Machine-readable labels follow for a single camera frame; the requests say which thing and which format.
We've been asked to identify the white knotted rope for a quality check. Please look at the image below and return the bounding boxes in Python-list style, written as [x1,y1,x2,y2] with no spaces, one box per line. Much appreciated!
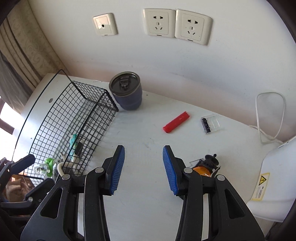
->
[56,161,65,179]

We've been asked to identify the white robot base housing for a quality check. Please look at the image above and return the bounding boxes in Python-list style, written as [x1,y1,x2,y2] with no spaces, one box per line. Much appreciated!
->
[247,138,296,222]

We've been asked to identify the green white round toy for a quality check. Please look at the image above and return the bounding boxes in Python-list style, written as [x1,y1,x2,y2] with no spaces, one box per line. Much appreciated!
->
[44,158,55,178]

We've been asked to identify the yellow warning label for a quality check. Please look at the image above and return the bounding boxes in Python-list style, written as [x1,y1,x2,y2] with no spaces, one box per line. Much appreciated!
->
[251,173,270,201]

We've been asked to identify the teal patterned lighter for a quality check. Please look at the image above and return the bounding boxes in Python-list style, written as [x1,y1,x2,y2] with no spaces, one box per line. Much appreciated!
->
[69,134,77,162]

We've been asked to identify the clear plastic case black inserts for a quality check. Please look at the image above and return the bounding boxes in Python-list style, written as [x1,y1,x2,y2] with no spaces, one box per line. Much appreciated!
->
[201,114,221,134]

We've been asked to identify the red lighter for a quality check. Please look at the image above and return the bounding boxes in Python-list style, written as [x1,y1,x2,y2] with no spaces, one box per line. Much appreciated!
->
[163,111,190,133]

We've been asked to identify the beige patterned curtain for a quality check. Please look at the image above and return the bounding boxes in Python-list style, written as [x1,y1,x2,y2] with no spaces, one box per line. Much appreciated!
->
[0,1,67,113]

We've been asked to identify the dark blue lidded tumbler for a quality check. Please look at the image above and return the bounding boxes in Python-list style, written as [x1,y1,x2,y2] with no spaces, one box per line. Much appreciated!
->
[109,71,142,110]

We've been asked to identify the black wire basket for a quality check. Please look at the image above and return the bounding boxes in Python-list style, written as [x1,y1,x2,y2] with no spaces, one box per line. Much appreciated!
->
[13,70,118,186]

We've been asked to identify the white power cable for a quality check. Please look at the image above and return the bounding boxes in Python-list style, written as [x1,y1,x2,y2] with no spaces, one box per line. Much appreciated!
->
[249,91,286,145]

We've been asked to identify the small single wall outlet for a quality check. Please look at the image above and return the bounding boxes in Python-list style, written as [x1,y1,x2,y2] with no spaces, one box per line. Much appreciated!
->
[93,13,118,36]

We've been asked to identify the right double wall socket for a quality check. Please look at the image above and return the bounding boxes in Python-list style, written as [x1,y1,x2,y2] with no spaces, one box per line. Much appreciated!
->
[175,9,213,45]

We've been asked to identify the double wall socket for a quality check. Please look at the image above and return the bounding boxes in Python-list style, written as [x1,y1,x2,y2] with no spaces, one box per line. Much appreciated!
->
[142,9,176,38]
[175,9,213,45]

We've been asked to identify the left double wall socket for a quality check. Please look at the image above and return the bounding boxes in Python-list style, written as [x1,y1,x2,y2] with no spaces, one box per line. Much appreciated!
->
[142,9,176,38]

